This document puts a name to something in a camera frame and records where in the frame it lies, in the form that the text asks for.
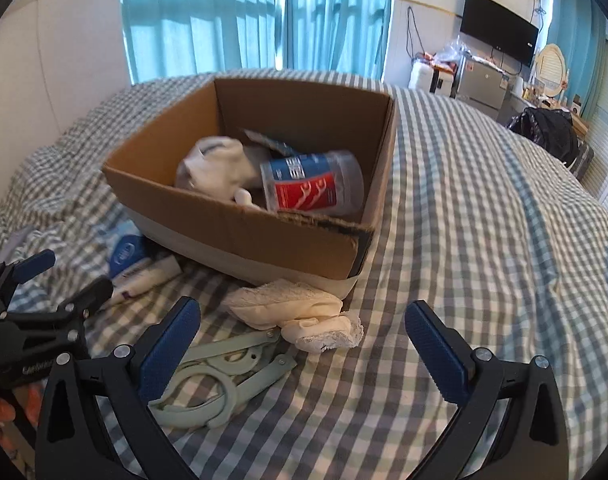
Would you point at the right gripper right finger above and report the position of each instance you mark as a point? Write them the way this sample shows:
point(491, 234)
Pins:
point(531, 441)

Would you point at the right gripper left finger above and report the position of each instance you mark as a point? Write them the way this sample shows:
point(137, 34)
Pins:
point(72, 440)

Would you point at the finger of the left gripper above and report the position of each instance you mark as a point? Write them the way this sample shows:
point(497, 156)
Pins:
point(89, 300)
point(29, 268)

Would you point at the white mesh cloth bundle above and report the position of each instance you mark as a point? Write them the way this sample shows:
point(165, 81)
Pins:
point(223, 168)

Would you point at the cream lace cloth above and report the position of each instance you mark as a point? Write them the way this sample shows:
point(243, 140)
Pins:
point(312, 320)

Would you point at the clear bottle blue red label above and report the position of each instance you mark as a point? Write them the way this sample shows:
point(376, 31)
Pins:
point(330, 183)

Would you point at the person left hand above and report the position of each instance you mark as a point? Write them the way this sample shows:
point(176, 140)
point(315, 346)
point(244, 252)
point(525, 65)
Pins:
point(32, 409)

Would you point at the blue white tissue pack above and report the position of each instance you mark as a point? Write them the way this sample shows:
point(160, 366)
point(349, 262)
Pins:
point(127, 251)

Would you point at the white cream tube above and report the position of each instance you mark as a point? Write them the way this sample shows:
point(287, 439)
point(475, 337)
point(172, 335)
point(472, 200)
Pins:
point(160, 272)

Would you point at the pale green hanger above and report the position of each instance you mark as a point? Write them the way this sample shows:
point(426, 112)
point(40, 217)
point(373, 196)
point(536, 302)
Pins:
point(224, 394)
point(234, 356)

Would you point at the brown cardboard box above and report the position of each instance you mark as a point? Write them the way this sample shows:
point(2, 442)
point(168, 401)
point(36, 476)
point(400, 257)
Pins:
point(288, 117)

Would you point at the grey white checked bedsheet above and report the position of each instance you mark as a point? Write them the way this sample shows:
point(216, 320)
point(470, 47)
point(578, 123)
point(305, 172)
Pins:
point(486, 227)

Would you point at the blue window curtain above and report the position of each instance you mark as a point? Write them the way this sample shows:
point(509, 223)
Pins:
point(167, 38)

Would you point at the black jacket on chair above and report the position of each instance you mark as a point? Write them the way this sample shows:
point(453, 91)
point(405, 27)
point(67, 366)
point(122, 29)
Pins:
point(552, 130)

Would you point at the wooden dressing table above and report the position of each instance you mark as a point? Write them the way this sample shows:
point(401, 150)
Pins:
point(536, 97)

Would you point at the silver mini fridge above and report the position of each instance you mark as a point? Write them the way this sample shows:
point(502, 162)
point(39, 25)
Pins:
point(481, 85)

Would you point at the white oval mirror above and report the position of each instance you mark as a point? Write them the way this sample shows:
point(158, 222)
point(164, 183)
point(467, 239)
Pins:
point(550, 69)

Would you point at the white storage cabinet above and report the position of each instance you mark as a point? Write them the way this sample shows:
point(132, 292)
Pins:
point(431, 78)

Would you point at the clear plastic bag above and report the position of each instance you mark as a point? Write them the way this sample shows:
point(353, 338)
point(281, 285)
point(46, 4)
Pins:
point(453, 53)

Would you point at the blue corner curtain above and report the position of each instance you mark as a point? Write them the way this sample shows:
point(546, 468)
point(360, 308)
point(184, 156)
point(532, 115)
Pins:
point(578, 28)

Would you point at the black wall television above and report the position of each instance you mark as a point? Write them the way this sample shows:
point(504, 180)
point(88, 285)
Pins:
point(500, 28)

